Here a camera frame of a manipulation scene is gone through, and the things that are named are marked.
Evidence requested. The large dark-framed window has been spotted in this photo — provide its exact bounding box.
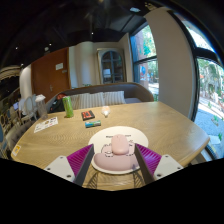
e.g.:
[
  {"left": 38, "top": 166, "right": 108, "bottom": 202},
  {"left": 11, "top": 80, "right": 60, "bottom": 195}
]
[{"left": 179, "top": 13, "right": 224, "bottom": 159}]

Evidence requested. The pink computer mouse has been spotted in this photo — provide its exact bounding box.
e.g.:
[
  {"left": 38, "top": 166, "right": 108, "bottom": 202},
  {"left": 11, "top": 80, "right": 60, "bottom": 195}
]
[{"left": 110, "top": 133, "right": 130, "bottom": 156}]

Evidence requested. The green drink can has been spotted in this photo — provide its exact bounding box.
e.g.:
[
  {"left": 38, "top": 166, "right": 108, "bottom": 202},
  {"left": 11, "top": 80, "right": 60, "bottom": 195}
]
[{"left": 62, "top": 95, "right": 75, "bottom": 119}]

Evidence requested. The arched framed mirror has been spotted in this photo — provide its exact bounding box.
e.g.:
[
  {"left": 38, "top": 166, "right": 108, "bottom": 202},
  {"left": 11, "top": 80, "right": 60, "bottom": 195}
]
[{"left": 96, "top": 48, "right": 127, "bottom": 85}]

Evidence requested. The clear shaker bottle white lid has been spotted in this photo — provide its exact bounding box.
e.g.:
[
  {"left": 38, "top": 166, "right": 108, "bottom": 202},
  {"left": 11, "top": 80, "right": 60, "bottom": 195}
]
[{"left": 34, "top": 94, "right": 49, "bottom": 121}]

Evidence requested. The small teal packet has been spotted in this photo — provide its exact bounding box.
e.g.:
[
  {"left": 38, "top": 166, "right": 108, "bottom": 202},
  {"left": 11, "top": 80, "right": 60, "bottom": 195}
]
[{"left": 84, "top": 120, "right": 102, "bottom": 129}]

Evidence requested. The grey tufted armchair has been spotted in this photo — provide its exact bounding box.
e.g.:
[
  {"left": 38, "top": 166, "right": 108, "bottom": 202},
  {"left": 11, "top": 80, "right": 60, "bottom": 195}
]
[{"left": 4, "top": 119, "right": 36, "bottom": 151}]

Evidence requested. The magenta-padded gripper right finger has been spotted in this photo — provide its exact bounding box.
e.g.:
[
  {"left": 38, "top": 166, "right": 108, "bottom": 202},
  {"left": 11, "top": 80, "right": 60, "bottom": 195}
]
[{"left": 133, "top": 143, "right": 184, "bottom": 185}]

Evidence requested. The group of white chairs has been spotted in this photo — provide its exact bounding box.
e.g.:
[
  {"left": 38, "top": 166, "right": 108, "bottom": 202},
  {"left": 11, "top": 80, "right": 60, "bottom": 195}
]
[{"left": 18, "top": 94, "right": 38, "bottom": 124}]

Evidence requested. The striped cushion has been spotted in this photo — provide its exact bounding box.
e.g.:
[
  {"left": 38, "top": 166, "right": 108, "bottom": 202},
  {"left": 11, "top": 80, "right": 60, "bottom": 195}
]
[
  {"left": 103, "top": 90, "right": 127, "bottom": 106},
  {"left": 70, "top": 94, "right": 83, "bottom": 110},
  {"left": 78, "top": 92, "right": 106, "bottom": 109}
]

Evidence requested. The small white crumpled tissue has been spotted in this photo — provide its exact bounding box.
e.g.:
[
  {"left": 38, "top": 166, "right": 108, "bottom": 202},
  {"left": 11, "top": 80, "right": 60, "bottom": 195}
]
[{"left": 101, "top": 105, "right": 111, "bottom": 118}]

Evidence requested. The narrow dark-framed window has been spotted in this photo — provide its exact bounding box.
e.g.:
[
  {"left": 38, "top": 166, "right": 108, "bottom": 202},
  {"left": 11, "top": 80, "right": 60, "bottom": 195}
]
[{"left": 129, "top": 21, "right": 160, "bottom": 101}]

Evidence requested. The small black and red box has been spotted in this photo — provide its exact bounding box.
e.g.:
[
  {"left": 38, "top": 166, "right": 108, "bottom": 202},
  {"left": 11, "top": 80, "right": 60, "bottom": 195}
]
[{"left": 80, "top": 110, "right": 96, "bottom": 121}]

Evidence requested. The black and orange backpack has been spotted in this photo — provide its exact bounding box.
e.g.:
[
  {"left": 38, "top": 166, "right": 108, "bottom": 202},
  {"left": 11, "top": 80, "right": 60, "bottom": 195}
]
[{"left": 49, "top": 93, "right": 68, "bottom": 113}]

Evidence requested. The white cat-print mouse pad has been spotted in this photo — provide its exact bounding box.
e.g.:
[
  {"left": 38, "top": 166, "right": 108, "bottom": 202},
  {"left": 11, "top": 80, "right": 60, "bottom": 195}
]
[{"left": 87, "top": 125, "right": 150, "bottom": 176}]

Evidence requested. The brown wooden door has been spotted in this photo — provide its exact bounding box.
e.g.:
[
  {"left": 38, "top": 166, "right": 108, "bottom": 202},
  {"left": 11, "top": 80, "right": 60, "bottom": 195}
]
[{"left": 30, "top": 47, "right": 72, "bottom": 103}]

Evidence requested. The brown curved sofa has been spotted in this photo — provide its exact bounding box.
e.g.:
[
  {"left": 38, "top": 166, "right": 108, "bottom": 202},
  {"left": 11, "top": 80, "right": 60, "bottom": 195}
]
[{"left": 46, "top": 82, "right": 155, "bottom": 113}]

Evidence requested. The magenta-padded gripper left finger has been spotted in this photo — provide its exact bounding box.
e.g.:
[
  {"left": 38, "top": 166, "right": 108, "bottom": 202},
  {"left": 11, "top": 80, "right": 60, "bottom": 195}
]
[{"left": 43, "top": 144, "right": 95, "bottom": 187}]

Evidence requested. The printed paper leaflet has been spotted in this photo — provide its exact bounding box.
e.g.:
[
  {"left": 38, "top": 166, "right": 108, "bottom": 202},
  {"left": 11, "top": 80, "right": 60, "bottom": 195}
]
[{"left": 33, "top": 116, "right": 59, "bottom": 134}]

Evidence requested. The yellow square sticker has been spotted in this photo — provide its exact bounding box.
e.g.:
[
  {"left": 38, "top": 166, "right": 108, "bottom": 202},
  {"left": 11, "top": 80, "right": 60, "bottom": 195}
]
[{"left": 11, "top": 144, "right": 22, "bottom": 157}]

